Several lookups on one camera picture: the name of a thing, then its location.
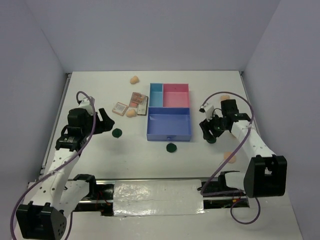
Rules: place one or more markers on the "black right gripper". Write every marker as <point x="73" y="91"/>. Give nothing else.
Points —
<point x="206" y="125"/>

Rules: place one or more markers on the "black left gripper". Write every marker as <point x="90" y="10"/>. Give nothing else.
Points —
<point x="109" y="123"/>

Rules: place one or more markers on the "dark green compact front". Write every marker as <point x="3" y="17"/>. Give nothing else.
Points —
<point x="171" y="148"/>

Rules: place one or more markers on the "dark green round compact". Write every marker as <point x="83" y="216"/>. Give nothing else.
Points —
<point x="212" y="141"/>

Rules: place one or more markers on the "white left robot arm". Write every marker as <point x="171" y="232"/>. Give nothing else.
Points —
<point x="45" y="216"/>

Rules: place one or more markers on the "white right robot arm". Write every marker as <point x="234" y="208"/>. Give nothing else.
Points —
<point x="266" y="173"/>

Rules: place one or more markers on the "tan gourd-shaped makeup sponge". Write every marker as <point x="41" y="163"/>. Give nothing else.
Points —
<point x="224" y="97"/>

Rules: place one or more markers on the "orange square blush palette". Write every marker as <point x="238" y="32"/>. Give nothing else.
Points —
<point x="120" y="108"/>

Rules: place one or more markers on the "tan sponge beside palettes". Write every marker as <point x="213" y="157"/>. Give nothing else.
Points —
<point x="131" y="113"/>

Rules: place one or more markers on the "pink blush palette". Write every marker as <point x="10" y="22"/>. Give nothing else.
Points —
<point x="133" y="103"/>

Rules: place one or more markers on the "patterned eyeshadow palette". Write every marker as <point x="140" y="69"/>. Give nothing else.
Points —
<point x="137" y="98"/>

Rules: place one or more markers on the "pink round puff near base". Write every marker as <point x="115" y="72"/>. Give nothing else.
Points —
<point x="228" y="156"/>

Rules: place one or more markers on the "three-colour compartment organizer tray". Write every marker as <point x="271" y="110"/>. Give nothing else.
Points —
<point x="169" y="113"/>

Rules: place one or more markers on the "tan sponge at back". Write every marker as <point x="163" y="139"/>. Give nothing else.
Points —
<point x="134" y="80"/>

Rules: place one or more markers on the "silver tape covered panel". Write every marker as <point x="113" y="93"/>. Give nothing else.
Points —
<point x="157" y="198"/>

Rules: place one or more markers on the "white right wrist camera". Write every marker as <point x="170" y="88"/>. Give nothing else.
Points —
<point x="207" y="109"/>

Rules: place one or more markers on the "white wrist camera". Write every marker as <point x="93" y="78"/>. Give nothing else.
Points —
<point x="86" y="104"/>
<point x="207" y="109"/>

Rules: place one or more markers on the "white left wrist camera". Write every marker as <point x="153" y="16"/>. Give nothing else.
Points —
<point x="86" y="104"/>

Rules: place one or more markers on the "aluminium table edge rail left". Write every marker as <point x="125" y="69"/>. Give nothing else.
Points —
<point x="51" y="139"/>

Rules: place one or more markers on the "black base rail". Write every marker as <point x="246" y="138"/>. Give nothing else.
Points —
<point x="102" y="200"/>

